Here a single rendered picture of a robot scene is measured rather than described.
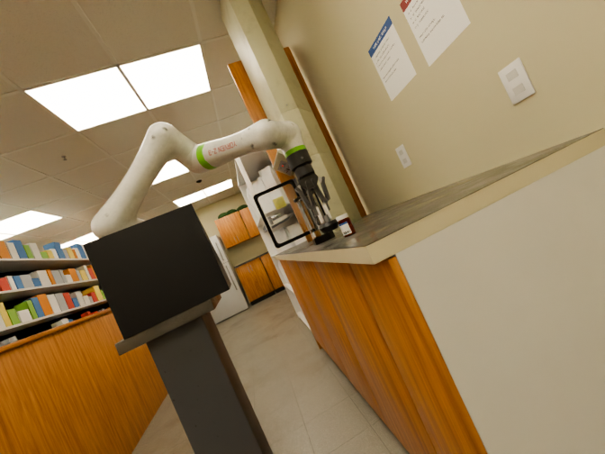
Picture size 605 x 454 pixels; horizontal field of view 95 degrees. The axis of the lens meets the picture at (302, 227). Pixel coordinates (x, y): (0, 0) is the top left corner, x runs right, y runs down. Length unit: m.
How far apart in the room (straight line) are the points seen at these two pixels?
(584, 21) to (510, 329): 0.75
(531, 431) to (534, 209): 0.46
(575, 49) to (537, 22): 0.13
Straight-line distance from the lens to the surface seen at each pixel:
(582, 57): 1.07
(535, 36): 1.12
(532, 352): 0.79
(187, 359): 1.16
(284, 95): 1.83
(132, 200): 1.27
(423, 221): 0.61
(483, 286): 0.69
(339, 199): 1.66
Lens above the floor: 1.01
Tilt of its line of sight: 1 degrees up
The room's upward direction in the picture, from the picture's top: 25 degrees counter-clockwise
